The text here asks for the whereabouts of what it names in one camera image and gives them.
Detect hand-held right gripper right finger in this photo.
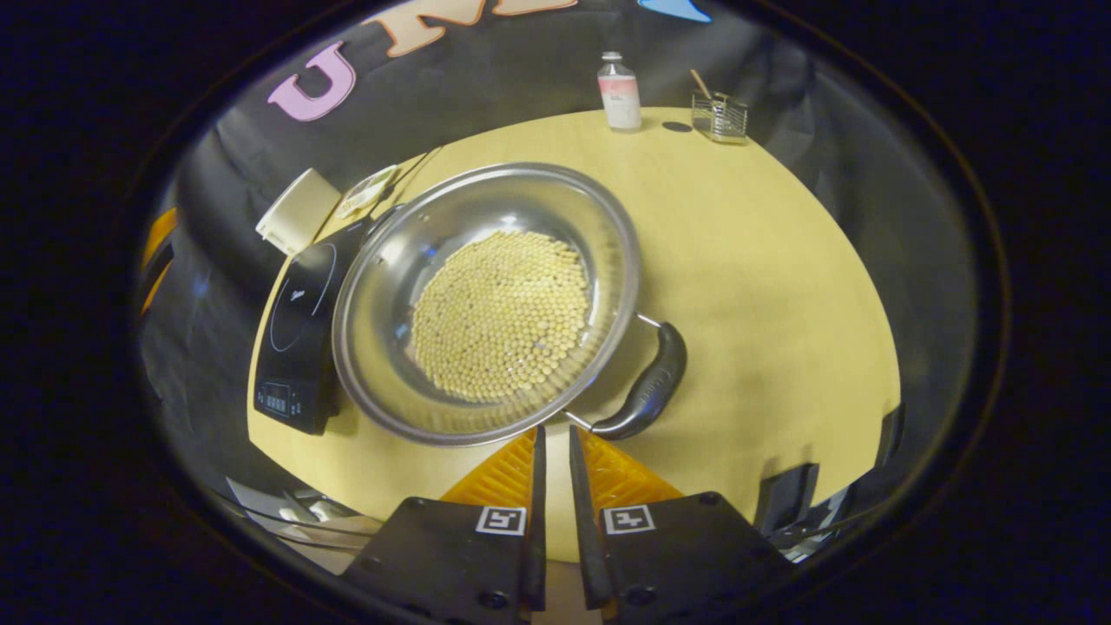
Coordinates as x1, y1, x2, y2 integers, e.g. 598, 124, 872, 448
569, 424, 795, 625

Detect black backdrop cloth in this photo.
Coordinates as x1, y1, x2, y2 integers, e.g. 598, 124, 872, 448
139, 0, 986, 539

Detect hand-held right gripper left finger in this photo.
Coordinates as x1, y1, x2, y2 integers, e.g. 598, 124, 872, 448
341, 424, 549, 625

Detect black induction cooktop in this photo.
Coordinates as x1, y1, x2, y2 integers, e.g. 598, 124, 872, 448
253, 217, 383, 437

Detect wire metal rack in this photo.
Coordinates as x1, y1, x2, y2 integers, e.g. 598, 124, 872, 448
690, 91, 750, 145

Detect small printed packet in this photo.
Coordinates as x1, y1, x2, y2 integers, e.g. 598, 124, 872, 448
337, 165, 400, 220

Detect steel pot with black handles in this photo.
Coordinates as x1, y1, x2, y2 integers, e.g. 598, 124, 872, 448
332, 162, 688, 448

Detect clear bottle with pink label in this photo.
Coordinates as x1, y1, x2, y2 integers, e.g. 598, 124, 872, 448
597, 52, 643, 133

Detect yellow beans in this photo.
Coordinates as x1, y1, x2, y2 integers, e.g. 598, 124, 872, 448
408, 230, 593, 405

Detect white plastic box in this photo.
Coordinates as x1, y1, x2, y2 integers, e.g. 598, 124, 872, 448
256, 168, 341, 256

